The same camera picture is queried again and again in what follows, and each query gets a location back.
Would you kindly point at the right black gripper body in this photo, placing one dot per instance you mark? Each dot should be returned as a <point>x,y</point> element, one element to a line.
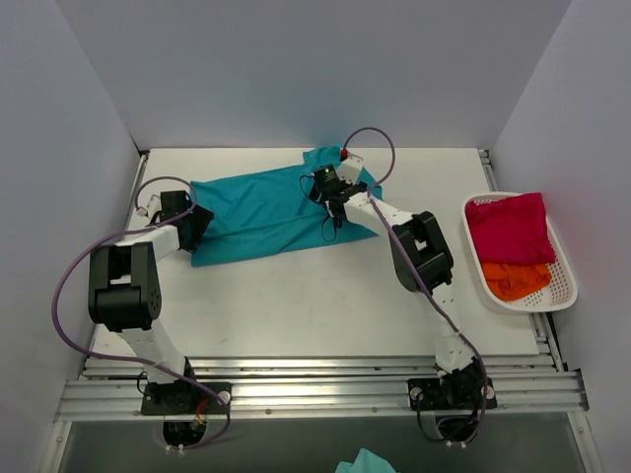
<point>338,195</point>

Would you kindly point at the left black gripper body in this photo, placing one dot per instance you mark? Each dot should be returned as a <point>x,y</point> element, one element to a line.
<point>200,223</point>

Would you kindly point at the teal t shirt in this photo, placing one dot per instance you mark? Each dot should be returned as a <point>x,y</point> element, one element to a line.
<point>265,213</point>

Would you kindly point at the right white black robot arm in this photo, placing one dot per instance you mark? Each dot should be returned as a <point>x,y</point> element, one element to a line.
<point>423,265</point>

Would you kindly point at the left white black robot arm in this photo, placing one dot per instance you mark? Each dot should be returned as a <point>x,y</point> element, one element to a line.
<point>125,294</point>

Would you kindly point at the magenta t shirt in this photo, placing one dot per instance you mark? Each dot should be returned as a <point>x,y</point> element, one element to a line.
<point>512,230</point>

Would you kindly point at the orange t shirt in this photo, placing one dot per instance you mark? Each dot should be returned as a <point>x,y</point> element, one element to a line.
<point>509,282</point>

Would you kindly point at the white plastic basket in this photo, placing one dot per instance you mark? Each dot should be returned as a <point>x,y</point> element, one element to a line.
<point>561,292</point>

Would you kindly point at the light teal cloth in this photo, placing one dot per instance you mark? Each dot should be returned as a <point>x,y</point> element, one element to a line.
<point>365,462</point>

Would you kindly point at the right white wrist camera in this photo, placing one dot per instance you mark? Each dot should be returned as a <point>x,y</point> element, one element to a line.
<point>350,166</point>

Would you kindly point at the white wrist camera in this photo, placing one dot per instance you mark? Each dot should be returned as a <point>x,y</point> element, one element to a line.
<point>350,166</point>
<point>151,208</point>

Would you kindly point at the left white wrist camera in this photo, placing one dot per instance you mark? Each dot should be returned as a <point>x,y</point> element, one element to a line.
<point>151,208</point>

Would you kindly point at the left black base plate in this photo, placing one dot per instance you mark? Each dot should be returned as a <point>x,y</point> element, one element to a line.
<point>181,398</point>

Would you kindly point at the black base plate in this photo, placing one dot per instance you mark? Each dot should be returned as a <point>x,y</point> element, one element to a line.
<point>451,392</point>
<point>181,398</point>

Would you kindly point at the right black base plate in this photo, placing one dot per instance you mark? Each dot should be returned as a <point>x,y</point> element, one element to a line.
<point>451,392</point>

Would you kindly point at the aluminium rail frame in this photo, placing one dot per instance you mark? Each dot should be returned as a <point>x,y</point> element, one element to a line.
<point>319,347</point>

